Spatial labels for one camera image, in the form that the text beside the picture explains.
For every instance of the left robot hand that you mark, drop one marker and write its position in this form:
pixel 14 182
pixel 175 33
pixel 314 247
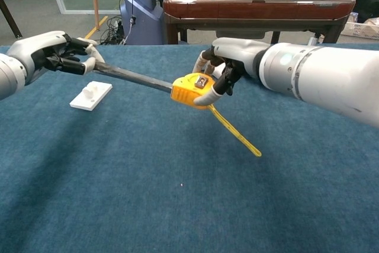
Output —
pixel 32 47

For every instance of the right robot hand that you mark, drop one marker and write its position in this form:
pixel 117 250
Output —
pixel 241 53

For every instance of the yellow tape measure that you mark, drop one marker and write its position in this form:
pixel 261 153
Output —
pixel 186 93

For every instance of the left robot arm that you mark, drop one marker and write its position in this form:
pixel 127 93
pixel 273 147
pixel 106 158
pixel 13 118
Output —
pixel 10 78

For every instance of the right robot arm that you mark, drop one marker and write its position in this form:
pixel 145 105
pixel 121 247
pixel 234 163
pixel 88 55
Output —
pixel 325 78

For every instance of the purple robot base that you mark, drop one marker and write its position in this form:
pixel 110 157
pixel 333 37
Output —
pixel 142 23

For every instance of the dark table leg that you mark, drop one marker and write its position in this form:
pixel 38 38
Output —
pixel 10 19

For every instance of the brown wooden mahjong table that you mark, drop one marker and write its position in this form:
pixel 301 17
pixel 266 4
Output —
pixel 251 8

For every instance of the white flat plastic box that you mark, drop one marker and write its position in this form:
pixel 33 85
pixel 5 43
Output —
pixel 89 102

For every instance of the white plastic basket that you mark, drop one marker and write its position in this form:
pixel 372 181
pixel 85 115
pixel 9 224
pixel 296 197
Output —
pixel 361 30

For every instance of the blue carpet table cover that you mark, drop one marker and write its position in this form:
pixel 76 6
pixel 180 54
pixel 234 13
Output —
pixel 177 170

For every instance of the black bag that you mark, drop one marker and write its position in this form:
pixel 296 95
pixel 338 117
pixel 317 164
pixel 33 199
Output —
pixel 367 4

